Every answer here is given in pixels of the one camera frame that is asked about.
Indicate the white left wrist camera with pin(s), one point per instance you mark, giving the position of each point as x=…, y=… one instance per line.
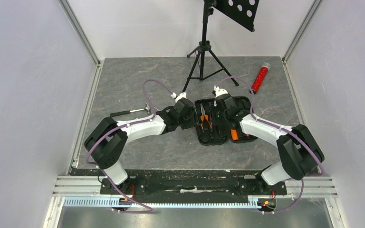
x=180, y=96

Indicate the large orange-handled screwdriver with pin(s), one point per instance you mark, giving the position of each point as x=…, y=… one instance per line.
x=234, y=135

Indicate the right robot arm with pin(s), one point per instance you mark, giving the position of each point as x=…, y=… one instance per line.
x=298, y=150

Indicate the red glitter tube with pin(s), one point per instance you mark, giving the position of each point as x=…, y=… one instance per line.
x=260, y=77

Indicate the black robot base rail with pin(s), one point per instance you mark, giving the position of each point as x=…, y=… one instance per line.
x=197, y=186

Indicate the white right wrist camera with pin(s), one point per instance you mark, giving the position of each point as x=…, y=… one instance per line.
x=219, y=91

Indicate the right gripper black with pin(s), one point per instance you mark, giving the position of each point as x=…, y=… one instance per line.
x=223, y=111

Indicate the orange-handled pliers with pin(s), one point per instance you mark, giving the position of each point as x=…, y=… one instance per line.
x=205, y=125

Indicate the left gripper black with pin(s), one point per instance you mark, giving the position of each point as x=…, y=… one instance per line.
x=191, y=123

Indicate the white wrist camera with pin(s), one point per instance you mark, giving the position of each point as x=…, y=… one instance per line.
x=180, y=96
x=219, y=91

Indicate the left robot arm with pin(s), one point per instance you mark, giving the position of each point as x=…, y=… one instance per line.
x=107, y=141

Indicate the claw hammer black handle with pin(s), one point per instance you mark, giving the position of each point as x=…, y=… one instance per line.
x=147, y=109

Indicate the black plastic tool case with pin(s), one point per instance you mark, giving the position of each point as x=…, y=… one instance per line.
x=213, y=128

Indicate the black music stand tripod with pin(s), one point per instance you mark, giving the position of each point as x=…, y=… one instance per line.
x=243, y=12

